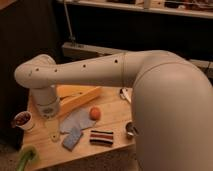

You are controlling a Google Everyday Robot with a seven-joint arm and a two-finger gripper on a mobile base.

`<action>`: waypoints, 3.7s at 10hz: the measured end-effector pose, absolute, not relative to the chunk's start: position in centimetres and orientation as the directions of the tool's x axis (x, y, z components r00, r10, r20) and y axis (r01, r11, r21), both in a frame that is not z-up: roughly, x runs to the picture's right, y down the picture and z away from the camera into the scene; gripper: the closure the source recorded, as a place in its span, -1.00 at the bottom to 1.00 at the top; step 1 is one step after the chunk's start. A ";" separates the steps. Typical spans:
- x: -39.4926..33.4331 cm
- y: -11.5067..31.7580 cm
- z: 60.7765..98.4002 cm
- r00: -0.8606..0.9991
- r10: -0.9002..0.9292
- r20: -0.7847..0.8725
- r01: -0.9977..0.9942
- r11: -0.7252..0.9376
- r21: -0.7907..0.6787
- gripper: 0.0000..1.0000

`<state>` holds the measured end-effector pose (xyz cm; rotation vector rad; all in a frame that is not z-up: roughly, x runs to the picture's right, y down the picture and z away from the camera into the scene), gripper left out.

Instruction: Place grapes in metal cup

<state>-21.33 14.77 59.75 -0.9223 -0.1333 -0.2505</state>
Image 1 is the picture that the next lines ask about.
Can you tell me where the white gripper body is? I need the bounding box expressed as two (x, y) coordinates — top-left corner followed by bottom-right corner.
(31, 85), (60, 119)

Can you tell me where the dark grape bunch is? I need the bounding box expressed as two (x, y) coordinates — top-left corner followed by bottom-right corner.
(15, 114), (31, 126)

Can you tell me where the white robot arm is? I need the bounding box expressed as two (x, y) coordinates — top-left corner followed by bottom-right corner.
(14, 50), (213, 171)

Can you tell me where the white paper cup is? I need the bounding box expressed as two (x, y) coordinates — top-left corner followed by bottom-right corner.
(14, 111), (34, 131)

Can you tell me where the small metal cup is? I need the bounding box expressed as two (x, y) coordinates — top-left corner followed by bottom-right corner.
(125, 122), (135, 139)

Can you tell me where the yellow plastic bin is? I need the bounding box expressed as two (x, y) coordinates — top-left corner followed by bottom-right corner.
(57, 85), (102, 117)

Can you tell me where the light blue cloth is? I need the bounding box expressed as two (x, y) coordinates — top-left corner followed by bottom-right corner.
(60, 108), (95, 134)

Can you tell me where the blue sponge block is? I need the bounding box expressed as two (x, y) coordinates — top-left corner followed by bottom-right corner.
(62, 127), (82, 151)

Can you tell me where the orange round fruit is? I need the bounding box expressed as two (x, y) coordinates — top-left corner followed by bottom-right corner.
(89, 107), (101, 120)

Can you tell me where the green curved object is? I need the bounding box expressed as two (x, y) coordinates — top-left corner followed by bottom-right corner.
(16, 146), (39, 171)

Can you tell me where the wooden table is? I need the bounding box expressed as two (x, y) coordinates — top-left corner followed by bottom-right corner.
(23, 87), (134, 171)

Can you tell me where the striped folded cloth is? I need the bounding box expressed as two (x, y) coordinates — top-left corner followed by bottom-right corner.
(89, 130), (114, 146)

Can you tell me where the thin metal pole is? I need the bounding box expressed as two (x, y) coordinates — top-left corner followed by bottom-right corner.
(63, 0), (76, 46)

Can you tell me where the upper white shelf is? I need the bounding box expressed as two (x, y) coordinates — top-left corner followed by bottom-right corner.
(56, 0), (213, 19)

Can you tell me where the white handled spoon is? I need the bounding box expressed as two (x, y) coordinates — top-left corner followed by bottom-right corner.
(120, 88), (131, 102)

